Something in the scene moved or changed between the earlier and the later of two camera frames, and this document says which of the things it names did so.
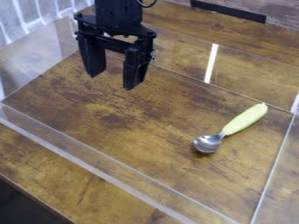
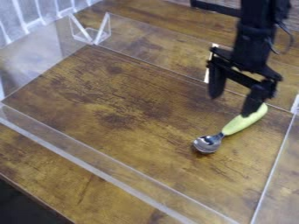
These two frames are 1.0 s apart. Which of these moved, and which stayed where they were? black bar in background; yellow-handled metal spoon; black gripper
Moved: black gripper
Stayed: yellow-handled metal spoon; black bar in background
